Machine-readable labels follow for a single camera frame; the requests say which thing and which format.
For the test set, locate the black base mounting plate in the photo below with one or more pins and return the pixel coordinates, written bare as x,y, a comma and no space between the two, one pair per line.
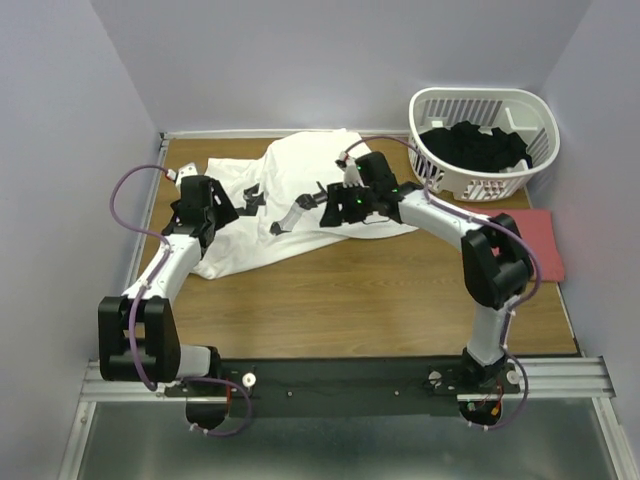
349,387

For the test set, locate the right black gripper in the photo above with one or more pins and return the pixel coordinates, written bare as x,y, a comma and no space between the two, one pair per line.
332,217

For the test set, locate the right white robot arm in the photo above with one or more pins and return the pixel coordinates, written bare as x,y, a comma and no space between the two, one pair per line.
497,265

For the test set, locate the white printed t-shirt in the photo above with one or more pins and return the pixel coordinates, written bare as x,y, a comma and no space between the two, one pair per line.
293,173

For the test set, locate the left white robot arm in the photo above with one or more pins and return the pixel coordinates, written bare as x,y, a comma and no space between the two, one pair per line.
137,334

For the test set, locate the white plastic laundry basket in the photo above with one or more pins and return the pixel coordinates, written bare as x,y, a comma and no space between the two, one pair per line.
511,109

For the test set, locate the folded red t-shirt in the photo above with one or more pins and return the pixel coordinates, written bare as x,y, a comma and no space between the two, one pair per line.
536,228

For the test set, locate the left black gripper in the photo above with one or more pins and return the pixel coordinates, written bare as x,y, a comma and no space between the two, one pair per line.
225,210

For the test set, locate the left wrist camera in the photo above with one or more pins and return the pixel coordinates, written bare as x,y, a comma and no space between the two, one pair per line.
177,176

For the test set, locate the black clothes in basket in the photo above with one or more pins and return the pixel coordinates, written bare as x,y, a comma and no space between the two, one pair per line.
465,146

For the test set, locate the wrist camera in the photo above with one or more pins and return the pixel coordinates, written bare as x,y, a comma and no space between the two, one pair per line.
350,170
177,176

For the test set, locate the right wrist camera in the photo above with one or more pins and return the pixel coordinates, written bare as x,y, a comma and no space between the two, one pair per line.
350,170

